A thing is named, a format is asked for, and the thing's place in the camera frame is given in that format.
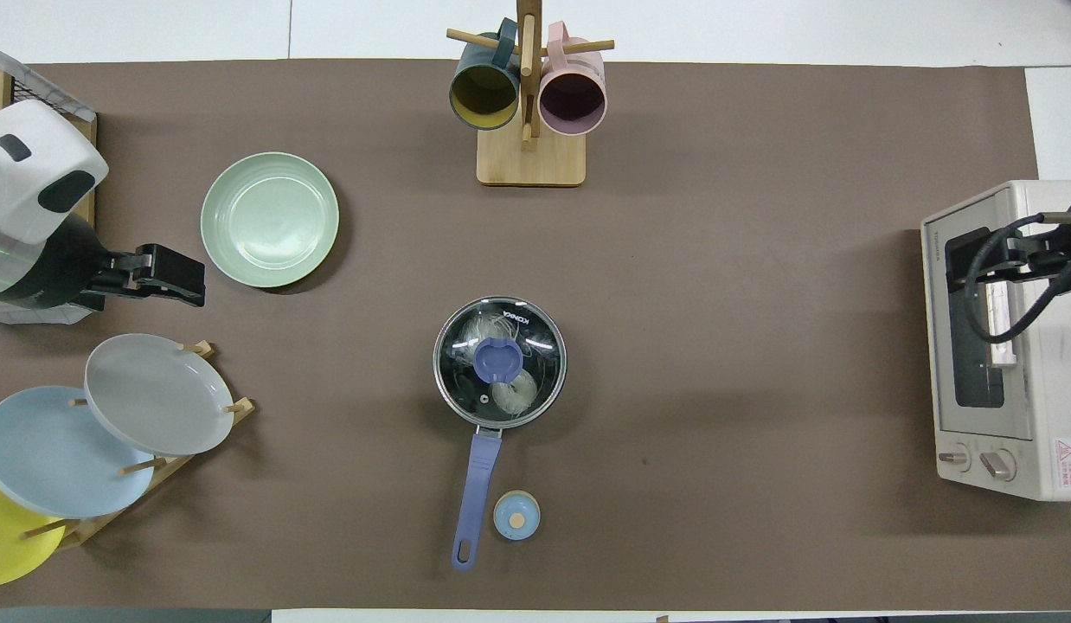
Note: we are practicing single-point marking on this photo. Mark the beige toaster oven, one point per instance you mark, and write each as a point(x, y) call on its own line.
point(1054, 407)

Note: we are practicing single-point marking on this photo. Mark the wooden mug tree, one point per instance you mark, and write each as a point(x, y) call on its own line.
point(531, 164)

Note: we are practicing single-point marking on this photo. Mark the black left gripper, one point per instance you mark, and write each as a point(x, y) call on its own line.
point(168, 275)

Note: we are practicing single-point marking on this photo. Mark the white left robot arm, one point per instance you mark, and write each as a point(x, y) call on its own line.
point(34, 186)

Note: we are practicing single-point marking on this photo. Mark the light blue plate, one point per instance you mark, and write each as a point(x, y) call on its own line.
point(51, 454)

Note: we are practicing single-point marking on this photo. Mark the pale green plate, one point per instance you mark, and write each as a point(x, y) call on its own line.
point(269, 218)

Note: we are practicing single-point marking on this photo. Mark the brown table mat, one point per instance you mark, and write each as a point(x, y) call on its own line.
point(717, 476)

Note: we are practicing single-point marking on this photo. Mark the wooden plate rack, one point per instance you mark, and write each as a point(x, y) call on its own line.
point(198, 450)

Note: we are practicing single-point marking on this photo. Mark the small blue jar cork stopper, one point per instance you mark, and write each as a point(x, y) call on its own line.
point(516, 516)

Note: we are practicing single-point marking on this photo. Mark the pink mug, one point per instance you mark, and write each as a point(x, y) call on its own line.
point(572, 102)

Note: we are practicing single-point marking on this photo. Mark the small white food bag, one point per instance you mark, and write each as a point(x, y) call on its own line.
point(511, 394)

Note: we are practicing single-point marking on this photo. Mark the glass lid with blue knob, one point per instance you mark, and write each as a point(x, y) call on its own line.
point(499, 359)

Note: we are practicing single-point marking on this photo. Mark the teal mug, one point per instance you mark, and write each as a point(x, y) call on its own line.
point(484, 95)

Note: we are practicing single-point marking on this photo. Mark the yellow plate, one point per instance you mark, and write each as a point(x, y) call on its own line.
point(3, 545)

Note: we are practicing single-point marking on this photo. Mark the grey plate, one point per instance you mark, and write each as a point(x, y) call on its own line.
point(155, 394)

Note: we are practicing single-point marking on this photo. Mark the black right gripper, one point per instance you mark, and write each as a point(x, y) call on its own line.
point(1016, 260)

